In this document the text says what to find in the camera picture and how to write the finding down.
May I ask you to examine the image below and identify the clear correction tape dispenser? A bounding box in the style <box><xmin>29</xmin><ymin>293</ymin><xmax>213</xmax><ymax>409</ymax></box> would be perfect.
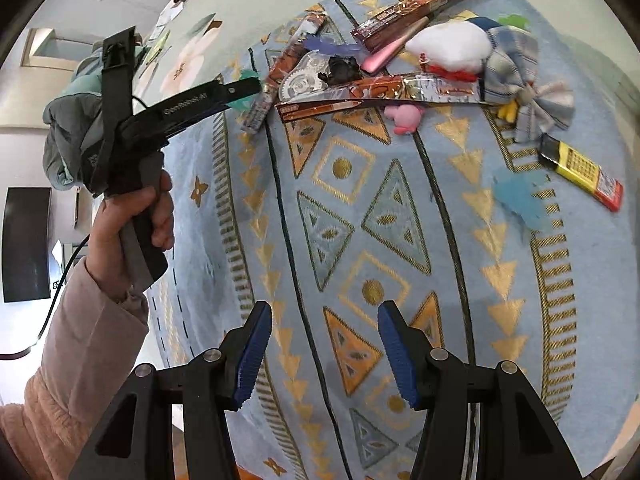
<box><xmin>278</xmin><ymin>51</ymin><xmax>330</xmax><ymax>102</ymax></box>

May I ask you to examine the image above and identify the yellow lead refill box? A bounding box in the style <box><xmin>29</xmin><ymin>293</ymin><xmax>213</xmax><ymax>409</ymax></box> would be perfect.
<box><xmin>538</xmin><ymin>133</ymin><xmax>624</xmax><ymax>212</ymax></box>

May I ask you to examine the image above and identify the silver comic pen box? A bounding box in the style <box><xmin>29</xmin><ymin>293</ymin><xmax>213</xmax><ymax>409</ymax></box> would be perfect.
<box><xmin>242</xmin><ymin>84</ymin><xmax>278</xmax><ymax>136</ymax></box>

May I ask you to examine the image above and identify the pink plush toy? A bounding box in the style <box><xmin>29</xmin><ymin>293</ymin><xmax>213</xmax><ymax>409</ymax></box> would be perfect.
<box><xmin>384</xmin><ymin>104</ymin><xmax>425</xmax><ymax>136</ymax></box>

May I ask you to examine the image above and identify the white plush duck toy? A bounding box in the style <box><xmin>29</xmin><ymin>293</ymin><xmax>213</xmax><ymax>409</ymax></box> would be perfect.
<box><xmin>406</xmin><ymin>16</ymin><xmax>575</xmax><ymax>143</ymax></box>

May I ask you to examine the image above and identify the dark pen box front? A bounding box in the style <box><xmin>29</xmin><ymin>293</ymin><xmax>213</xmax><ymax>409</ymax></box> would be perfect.
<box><xmin>277</xmin><ymin>74</ymin><xmax>485</xmax><ymax>122</ymax></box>

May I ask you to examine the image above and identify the pink pen case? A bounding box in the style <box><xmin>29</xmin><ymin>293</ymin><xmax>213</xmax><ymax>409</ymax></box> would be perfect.
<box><xmin>360</xmin><ymin>16</ymin><xmax>430</xmax><ymax>75</ymax></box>

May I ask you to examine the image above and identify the blue plastic splat piece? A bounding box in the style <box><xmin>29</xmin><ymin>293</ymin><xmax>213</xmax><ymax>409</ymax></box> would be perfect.
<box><xmin>492</xmin><ymin>168</ymin><xmax>553</xmax><ymax>233</ymax></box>

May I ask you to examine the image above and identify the purple plastic splat piece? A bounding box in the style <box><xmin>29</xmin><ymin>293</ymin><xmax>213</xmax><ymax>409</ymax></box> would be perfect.
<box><xmin>303</xmin><ymin>36</ymin><xmax>368</xmax><ymax>58</ymax></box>

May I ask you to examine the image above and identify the green plastic splat piece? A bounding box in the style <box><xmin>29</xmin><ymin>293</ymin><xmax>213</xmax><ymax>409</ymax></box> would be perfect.
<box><xmin>224</xmin><ymin>69</ymin><xmax>263</xmax><ymax>113</ymax></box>

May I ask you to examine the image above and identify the teal clothing pile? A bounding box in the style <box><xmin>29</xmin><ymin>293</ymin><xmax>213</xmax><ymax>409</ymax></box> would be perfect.
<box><xmin>41</xmin><ymin>39</ymin><xmax>151</xmax><ymax>192</ymax></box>

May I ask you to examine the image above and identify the black monitor screen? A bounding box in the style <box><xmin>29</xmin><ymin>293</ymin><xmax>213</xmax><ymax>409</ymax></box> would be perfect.
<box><xmin>1</xmin><ymin>188</ymin><xmax>51</xmax><ymax>302</ymax></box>

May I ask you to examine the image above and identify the patterned blue rug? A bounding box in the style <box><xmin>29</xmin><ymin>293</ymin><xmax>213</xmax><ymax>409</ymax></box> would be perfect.
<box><xmin>146</xmin><ymin>0</ymin><xmax>639</xmax><ymax>479</ymax></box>

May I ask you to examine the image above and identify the black cable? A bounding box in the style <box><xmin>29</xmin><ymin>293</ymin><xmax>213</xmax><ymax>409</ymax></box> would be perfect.
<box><xmin>0</xmin><ymin>234</ymin><xmax>91</xmax><ymax>362</ymax></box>

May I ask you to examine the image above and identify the maroon pen box right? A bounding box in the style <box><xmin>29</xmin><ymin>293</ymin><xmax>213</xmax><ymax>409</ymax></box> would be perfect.
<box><xmin>352</xmin><ymin>0</ymin><xmax>461</xmax><ymax>52</ymax></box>

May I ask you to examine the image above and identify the black toy figure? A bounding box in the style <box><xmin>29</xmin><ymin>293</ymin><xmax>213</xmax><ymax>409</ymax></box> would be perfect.
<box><xmin>318</xmin><ymin>55</ymin><xmax>362</xmax><ymax>86</ymax></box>

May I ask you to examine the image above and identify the pink sleeve forearm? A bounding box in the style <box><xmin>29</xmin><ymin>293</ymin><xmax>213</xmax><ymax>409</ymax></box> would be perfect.
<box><xmin>1</xmin><ymin>262</ymin><xmax>149</xmax><ymax>479</ymax></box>

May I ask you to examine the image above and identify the person left hand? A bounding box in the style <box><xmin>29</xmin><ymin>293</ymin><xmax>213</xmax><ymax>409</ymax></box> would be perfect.
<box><xmin>85</xmin><ymin>171</ymin><xmax>175</xmax><ymax>302</ymax></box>

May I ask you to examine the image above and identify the orange long pen box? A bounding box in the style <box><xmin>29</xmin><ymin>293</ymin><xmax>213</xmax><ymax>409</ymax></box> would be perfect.
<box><xmin>265</xmin><ymin>12</ymin><xmax>326</xmax><ymax>91</ymax></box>

